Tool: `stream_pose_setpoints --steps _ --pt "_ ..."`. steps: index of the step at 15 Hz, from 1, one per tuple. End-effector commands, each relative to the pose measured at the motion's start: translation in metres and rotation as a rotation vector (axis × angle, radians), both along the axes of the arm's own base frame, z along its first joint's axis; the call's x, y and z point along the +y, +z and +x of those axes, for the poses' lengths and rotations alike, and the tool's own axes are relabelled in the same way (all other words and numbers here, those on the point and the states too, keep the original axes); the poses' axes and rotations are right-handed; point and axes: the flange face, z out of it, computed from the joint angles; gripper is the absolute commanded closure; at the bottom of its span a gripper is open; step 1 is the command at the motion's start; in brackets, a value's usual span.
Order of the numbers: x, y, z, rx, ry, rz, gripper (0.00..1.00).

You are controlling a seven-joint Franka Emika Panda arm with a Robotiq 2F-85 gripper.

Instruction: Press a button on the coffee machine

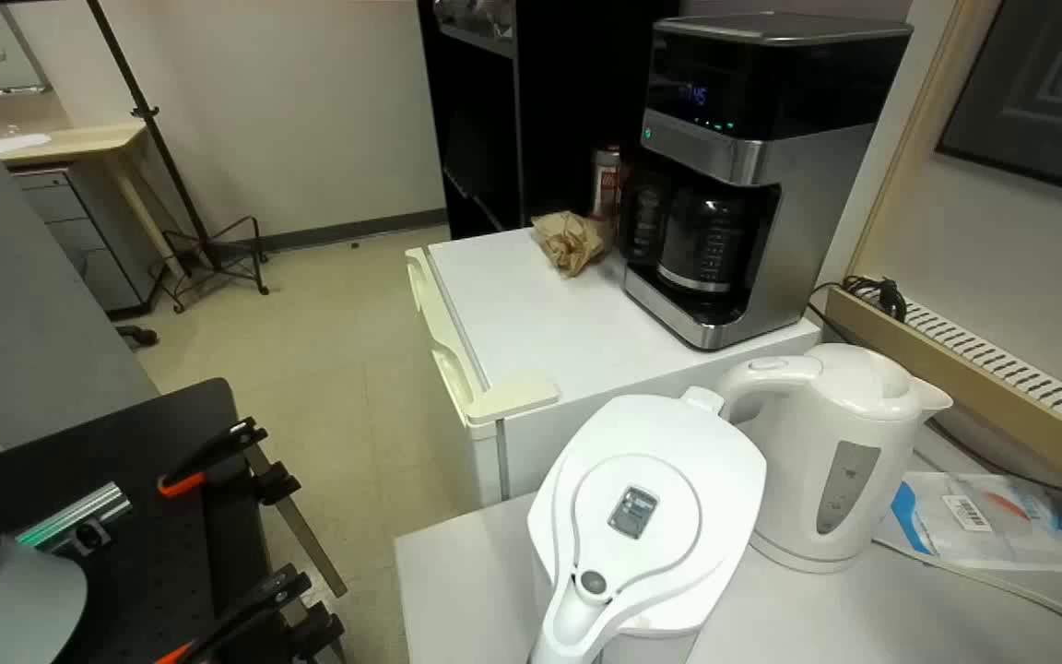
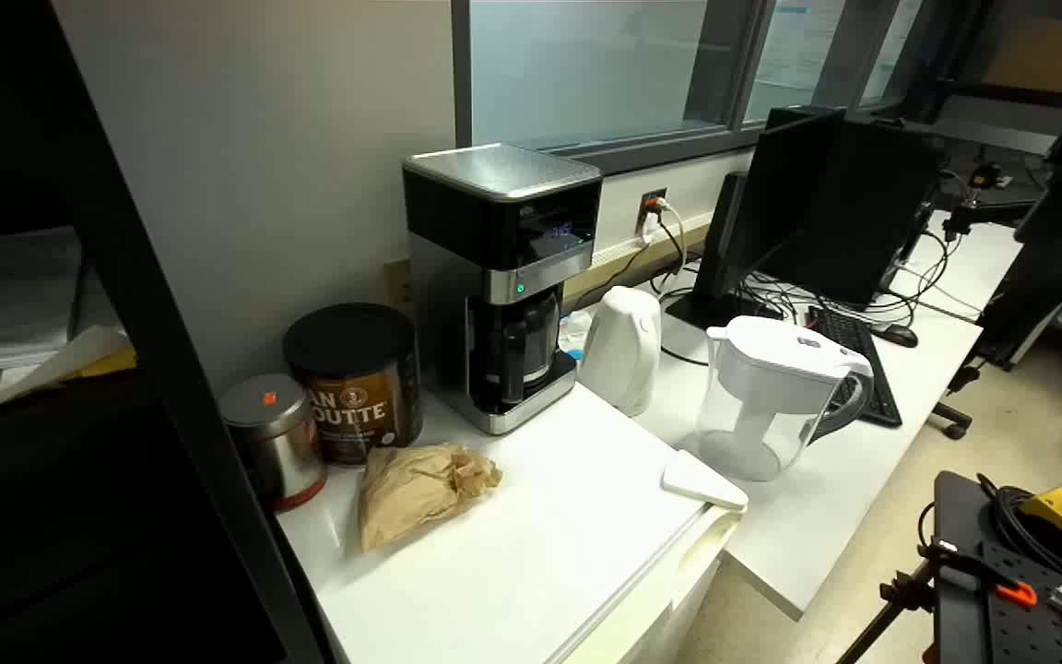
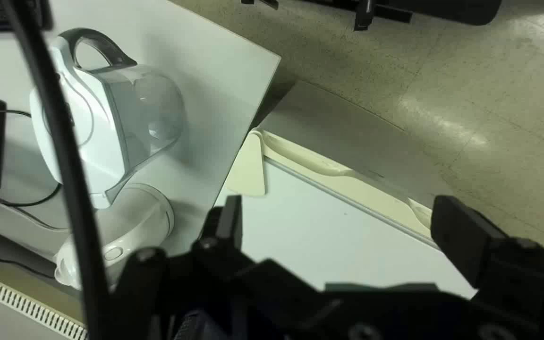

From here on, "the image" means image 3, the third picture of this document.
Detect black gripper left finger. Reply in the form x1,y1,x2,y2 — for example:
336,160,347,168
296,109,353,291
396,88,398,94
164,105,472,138
200,194,243,249

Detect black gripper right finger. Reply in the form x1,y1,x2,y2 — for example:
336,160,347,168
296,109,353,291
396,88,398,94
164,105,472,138
430,194,506,287

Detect cream paper filter piece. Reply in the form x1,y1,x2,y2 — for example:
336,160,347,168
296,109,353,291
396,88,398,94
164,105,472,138
223,130,266,196

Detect white electric kettle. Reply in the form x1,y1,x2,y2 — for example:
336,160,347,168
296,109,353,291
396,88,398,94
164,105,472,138
53,183,177,291

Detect white water filter pitcher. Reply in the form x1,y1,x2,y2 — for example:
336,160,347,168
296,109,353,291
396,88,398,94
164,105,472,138
49,28,187,209

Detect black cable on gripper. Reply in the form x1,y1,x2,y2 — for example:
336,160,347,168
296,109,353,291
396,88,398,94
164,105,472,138
0,0,111,340

